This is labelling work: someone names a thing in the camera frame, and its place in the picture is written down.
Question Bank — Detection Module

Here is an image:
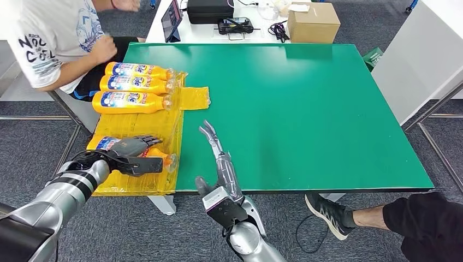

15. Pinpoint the black tablet with stand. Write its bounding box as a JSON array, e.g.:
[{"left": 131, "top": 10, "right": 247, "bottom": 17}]
[{"left": 161, "top": 0, "right": 183, "bottom": 43}]

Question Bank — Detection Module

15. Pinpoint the person's left hand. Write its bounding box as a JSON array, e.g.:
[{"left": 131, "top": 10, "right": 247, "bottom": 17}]
[{"left": 112, "top": 0, "right": 142, "bottom": 13}]

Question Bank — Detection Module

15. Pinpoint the person's right hand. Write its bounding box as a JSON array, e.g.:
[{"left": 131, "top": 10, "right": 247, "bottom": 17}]
[{"left": 90, "top": 34, "right": 118, "bottom": 66}]

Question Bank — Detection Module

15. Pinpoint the black coiled cable bundle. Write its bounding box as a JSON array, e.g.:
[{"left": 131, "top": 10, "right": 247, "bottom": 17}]
[{"left": 268, "top": 20, "right": 291, "bottom": 44}]

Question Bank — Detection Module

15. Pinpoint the brown cardboard box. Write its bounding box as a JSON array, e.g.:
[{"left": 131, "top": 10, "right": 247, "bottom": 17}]
[{"left": 287, "top": 2, "right": 341, "bottom": 44}]

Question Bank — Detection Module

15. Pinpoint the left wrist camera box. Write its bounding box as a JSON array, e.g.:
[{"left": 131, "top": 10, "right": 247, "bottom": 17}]
[{"left": 115, "top": 155, "right": 164, "bottom": 178}]

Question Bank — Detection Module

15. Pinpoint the person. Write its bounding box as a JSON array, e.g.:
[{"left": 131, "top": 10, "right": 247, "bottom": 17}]
[
  {"left": 304, "top": 192, "right": 463, "bottom": 262},
  {"left": 7, "top": 0, "right": 146, "bottom": 103}
]

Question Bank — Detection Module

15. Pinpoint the black sneaker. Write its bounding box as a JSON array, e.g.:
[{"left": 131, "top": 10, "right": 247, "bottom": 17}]
[{"left": 304, "top": 194, "right": 357, "bottom": 241}]

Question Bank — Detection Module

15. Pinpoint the green box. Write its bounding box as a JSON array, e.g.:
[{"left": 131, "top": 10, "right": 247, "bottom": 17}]
[{"left": 362, "top": 47, "right": 384, "bottom": 73}]

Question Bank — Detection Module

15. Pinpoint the metal table frame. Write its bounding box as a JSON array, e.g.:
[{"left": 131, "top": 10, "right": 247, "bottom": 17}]
[{"left": 402, "top": 82, "right": 463, "bottom": 192}]

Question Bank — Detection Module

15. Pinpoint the black carrying case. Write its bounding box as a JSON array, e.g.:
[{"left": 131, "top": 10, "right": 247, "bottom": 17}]
[{"left": 187, "top": 0, "right": 235, "bottom": 25}]

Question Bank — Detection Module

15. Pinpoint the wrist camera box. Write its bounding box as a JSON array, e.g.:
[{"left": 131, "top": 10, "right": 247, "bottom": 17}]
[
  {"left": 115, "top": 155, "right": 164, "bottom": 178},
  {"left": 201, "top": 186, "right": 249, "bottom": 230}
]

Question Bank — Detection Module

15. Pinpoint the orange detergent bottle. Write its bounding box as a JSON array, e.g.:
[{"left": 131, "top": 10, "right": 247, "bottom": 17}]
[
  {"left": 99, "top": 74, "right": 178, "bottom": 96},
  {"left": 86, "top": 135, "right": 179, "bottom": 174},
  {"left": 105, "top": 62, "right": 178, "bottom": 81},
  {"left": 92, "top": 91, "right": 174, "bottom": 115}
]

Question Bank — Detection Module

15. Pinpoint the clear plastic bag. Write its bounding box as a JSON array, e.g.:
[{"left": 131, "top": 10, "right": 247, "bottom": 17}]
[{"left": 258, "top": 0, "right": 280, "bottom": 21}]

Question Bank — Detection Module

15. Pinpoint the black handheld controller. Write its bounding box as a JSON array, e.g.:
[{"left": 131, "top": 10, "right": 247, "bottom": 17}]
[{"left": 217, "top": 17, "right": 254, "bottom": 35}]

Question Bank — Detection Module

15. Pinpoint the white desk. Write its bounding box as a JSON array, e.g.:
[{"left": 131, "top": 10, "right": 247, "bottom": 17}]
[{"left": 145, "top": 0, "right": 316, "bottom": 44}]

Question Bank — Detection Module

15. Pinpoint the white side table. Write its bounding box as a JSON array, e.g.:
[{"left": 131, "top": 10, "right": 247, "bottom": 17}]
[{"left": 371, "top": 0, "right": 463, "bottom": 126}]

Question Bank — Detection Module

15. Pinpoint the yellow taped cardboard sheet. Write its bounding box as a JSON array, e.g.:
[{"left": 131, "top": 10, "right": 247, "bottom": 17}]
[{"left": 86, "top": 71, "right": 212, "bottom": 197}]

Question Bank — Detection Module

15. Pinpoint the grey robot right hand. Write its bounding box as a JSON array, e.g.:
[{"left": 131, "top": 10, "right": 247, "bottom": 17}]
[{"left": 194, "top": 120, "right": 244, "bottom": 204}]

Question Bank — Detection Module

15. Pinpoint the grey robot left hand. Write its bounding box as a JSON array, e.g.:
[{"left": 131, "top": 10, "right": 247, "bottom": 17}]
[{"left": 108, "top": 135, "right": 163, "bottom": 160}]

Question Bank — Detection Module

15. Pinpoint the white table foot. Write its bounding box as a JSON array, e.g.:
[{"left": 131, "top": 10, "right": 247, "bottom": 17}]
[
  {"left": 320, "top": 193, "right": 346, "bottom": 203},
  {"left": 147, "top": 195, "right": 177, "bottom": 217}
]

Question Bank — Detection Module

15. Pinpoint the thin black cable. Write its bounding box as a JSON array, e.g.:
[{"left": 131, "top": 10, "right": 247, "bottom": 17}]
[{"left": 295, "top": 215, "right": 330, "bottom": 254}]

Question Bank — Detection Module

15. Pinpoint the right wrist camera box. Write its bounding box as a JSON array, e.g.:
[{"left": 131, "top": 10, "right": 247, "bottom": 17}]
[{"left": 201, "top": 186, "right": 249, "bottom": 230}]

